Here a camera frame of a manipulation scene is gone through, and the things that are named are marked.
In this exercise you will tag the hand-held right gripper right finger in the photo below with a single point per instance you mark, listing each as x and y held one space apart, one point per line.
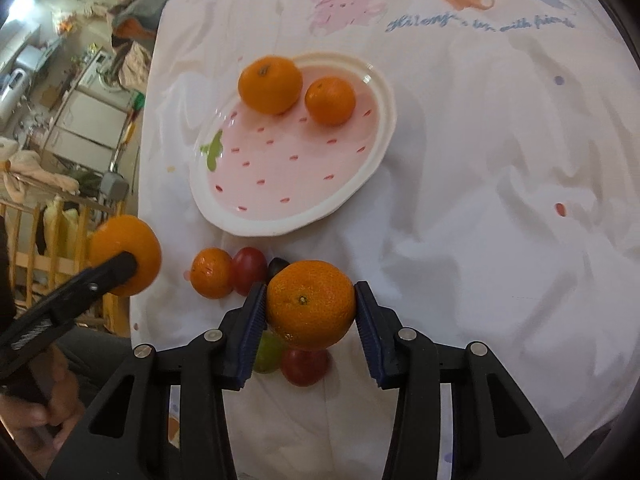
367 330

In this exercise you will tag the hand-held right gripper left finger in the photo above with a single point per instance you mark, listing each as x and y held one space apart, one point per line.
252 330

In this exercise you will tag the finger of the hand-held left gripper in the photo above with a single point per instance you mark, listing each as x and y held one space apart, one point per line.
100 275

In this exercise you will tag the green tomato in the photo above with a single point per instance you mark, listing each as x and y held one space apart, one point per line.
267 355

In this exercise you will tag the red cherry tomato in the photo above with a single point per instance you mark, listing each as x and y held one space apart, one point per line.
248 270
305 367

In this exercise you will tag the large orange mandarin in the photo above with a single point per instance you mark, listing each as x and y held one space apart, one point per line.
310 305

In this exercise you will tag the dark purple cherry tomato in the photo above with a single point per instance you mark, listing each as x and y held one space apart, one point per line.
276 266

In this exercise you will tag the small orange mandarin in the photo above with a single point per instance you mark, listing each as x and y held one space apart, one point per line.
211 273

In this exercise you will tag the pink strawberry-print plate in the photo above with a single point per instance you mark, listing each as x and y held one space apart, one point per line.
295 160

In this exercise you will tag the person's left hand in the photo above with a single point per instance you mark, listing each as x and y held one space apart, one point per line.
30 420

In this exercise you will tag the beige cloth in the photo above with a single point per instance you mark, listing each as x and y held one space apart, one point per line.
30 172

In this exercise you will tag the white cabinet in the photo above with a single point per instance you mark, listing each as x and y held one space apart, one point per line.
87 115

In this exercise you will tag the white printed tablecloth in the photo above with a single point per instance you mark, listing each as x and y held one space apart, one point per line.
475 185

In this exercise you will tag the pile of clothes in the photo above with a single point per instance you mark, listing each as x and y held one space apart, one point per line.
137 15

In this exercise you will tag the wooden crib rail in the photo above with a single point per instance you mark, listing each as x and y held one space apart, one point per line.
35 265

